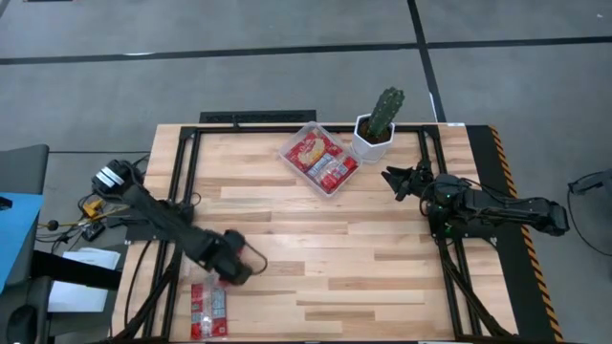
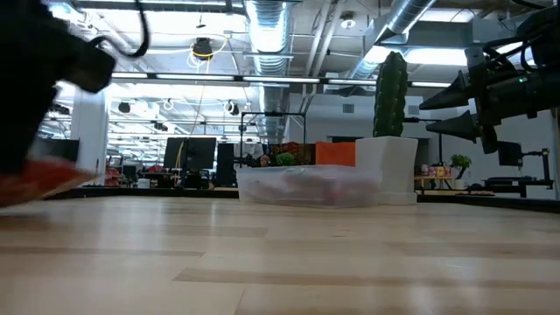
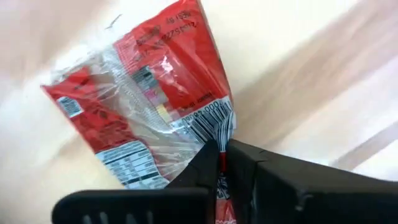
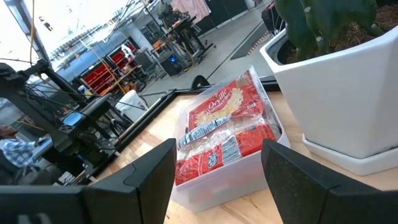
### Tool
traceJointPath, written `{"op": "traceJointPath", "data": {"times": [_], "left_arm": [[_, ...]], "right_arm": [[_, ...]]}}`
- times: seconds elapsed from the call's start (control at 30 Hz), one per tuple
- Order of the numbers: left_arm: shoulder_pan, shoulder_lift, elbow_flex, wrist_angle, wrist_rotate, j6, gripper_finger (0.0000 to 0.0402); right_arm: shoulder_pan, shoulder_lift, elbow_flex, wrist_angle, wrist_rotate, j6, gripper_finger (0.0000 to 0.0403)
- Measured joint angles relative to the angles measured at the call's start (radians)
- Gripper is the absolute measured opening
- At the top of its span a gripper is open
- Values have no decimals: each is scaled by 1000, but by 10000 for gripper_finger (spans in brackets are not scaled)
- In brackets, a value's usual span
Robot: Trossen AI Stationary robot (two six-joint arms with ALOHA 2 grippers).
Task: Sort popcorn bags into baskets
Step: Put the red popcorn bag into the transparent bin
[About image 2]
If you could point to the wooden side table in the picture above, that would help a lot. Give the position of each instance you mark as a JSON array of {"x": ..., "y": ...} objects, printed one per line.
[{"x": 433, "y": 180}]

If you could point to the black table edge rail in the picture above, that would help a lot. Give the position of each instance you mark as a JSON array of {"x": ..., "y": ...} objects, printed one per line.
[{"x": 490, "y": 202}]

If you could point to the black desk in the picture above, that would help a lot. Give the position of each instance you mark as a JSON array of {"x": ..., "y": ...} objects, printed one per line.
[{"x": 518, "y": 183}]

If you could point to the pink box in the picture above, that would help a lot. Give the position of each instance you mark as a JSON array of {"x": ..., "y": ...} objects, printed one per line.
[{"x": 438, "y": 170}]

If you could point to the black ceiling camera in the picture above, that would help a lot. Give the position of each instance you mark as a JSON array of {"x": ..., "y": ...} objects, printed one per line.
[{"x": 202, "y": 48}]

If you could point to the clear plastic bin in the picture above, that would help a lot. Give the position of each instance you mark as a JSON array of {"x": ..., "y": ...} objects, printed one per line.
[{"x": 308, "y": 186}]

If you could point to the black computer monitor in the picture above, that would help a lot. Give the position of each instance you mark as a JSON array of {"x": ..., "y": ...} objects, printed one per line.
[{"x": 192, "y": 153}]

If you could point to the small green potted plant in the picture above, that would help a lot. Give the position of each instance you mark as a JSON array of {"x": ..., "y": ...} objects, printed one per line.
[{"x": 462, "y": 163}]

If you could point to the green leafy plant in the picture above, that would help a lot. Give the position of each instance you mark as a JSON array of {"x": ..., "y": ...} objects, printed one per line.
[{"x": 285, "y": 159}]

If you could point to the tall green cactus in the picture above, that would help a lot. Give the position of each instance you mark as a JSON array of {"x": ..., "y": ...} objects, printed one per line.
[{"x": 390, "y": 94}]

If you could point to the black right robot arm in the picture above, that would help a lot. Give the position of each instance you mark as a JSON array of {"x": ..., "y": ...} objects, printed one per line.
[{"x": 542, "y": 39}]

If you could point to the orange box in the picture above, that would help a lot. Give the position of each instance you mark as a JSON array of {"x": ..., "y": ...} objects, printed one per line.
[{"x": 336, "y": 153}]

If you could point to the black monitor on arm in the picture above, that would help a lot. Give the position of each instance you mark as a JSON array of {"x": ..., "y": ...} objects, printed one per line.
[{"x": 509, "y": 154}]

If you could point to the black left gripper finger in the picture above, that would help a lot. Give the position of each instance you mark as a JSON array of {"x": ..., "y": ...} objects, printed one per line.
[
  {"x": 39, "y": 127},
  {"x": 13, "y": 131}
]

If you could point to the person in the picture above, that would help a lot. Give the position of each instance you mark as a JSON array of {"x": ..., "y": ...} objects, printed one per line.
[{"x": 264, "y": 161}]

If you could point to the black computer tower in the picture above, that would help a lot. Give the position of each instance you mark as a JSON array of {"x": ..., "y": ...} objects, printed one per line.
[{"x": 225, "y": 164}]

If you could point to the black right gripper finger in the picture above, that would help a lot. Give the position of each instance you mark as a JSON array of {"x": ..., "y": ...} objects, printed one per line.
[
  {"x": 450, "y": 94},
  {"x": 457, "y": 127}
]

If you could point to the white square planter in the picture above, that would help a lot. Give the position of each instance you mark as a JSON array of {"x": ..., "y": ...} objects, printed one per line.
[{"x": 389, "y": 168}]

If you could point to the silver ventilation duct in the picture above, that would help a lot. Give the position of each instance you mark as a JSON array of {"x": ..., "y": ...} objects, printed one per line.
[{"x": 396, "y": 26}]

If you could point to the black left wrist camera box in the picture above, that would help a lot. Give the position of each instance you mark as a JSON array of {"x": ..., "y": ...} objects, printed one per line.
[{"x": 94, "y": 65}]

